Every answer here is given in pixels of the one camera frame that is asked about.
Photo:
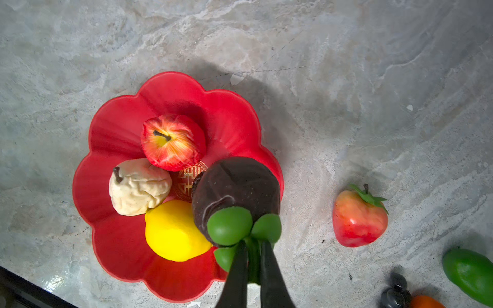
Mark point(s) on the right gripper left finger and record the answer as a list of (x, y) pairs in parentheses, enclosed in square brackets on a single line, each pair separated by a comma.
[(234, 294)]

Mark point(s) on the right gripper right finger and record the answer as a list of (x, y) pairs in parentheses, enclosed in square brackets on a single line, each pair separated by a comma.
[(274, 293)]

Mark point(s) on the yellow fake lemon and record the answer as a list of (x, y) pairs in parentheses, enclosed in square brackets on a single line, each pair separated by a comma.
[(172, 234)]

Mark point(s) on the red fake strawberry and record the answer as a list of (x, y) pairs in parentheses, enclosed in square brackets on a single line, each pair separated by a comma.
[(359, 218)]

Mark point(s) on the orange fake tangerine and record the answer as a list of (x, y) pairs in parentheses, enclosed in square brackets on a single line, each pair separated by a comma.
[(423, 301)]

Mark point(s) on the beige fake pear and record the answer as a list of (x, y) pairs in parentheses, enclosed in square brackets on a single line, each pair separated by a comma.
[(136, 186)]

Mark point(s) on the red fake apple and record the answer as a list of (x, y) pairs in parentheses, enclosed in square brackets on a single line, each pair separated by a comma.
[(173, 142)]

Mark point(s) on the red flower-shaped fruit bowl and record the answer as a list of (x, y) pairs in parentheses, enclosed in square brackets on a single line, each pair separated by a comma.
[(232, 129)]

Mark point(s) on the green fake lime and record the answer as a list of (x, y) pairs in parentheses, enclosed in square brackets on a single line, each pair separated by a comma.
[(471, 272)]

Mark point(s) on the dark fake grape bunch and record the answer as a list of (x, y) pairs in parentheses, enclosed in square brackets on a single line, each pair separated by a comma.
[(397, 295)]

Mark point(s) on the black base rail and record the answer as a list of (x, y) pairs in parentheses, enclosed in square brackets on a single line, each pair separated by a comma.
[(18, 292)]

